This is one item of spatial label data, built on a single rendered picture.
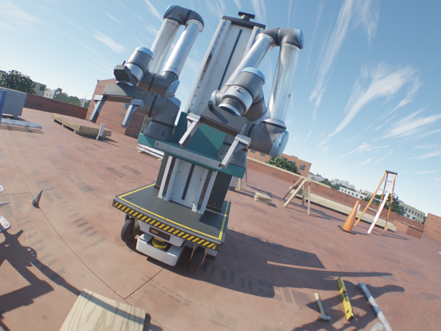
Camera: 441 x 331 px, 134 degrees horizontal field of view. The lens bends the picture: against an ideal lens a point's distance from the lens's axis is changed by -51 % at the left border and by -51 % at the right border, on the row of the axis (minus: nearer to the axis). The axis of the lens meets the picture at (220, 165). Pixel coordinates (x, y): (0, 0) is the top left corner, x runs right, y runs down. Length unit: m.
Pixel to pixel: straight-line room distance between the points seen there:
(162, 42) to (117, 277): 1.31
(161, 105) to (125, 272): 0.96
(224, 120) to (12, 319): 1.08
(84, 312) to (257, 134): 1.15
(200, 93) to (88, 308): 1.34
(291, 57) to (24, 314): 1.67
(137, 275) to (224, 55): 1.52
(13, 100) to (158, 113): 5.31
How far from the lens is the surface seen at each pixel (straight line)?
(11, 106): 6.07
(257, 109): 0.69
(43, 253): 1.20
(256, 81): 0.63
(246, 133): 0.98
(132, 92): 0.68
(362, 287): 2.05
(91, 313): 0.91
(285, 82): 1.00
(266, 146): 0.95
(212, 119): 0.54
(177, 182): 1.32
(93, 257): 1.19
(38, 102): 11.79
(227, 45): 1.48
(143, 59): 0.78
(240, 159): 1.00
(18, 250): 1.23
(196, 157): 1.02
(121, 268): 1.14
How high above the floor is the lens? 0.78
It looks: 5 degrees down
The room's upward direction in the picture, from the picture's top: 18 degrees clockwise
